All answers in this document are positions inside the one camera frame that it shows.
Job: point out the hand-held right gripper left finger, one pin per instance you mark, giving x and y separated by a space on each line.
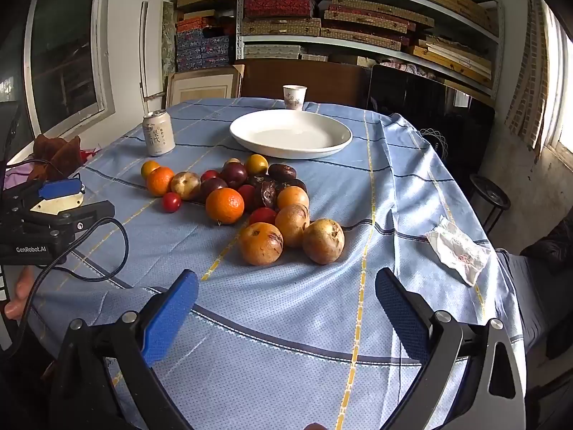
172 318

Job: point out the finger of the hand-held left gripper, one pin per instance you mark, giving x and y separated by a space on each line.
58 188
85 217

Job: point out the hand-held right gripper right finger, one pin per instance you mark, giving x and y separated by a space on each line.
398 309

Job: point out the orange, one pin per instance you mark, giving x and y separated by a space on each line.
224 205
160 181

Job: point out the red cherry tomato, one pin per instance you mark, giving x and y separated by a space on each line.
171 202
209 175
263 216
246 193

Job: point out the dark purple plum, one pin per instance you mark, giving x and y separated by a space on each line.
212 189
233 174

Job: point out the wrinkled dark passion fruit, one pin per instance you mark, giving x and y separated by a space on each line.
282 171
293 183
264 192

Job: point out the small tan passion fruit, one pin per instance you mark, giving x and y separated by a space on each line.
232 161

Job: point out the white oval plate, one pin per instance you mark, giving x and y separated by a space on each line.
291 136

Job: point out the person's left hand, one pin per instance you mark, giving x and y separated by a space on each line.
18 293

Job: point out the red brown cloth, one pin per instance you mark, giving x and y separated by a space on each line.
56 154

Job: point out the white crumpled tissue packet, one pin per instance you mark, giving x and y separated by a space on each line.
461 255

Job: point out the blue plaid tablecloth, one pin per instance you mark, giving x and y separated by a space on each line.
291 322

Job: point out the white drink can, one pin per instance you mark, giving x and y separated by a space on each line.
159 136

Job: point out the person's grey trouser leg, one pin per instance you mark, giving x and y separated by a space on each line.
523 295

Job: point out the white framed window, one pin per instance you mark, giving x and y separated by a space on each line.
67 45
562 98

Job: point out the black round stool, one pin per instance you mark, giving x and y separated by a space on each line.
490 197

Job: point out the white leaning strip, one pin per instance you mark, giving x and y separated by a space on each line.
143 53

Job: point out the dark cloth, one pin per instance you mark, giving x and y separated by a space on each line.
553 242

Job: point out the mottled green slab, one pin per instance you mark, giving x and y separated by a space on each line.
168 40

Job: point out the stack of blue patterned boxes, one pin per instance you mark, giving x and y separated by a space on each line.
197 51

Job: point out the orange patterned box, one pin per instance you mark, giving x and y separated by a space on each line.
192 23

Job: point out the white paper cup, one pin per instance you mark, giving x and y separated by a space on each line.
294 97

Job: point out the grey metal shelf rack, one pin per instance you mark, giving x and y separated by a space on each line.
241 13

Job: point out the patterned beige curtain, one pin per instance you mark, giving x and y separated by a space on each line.
530 76

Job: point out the wooden picture frame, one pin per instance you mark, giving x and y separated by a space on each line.
203 89

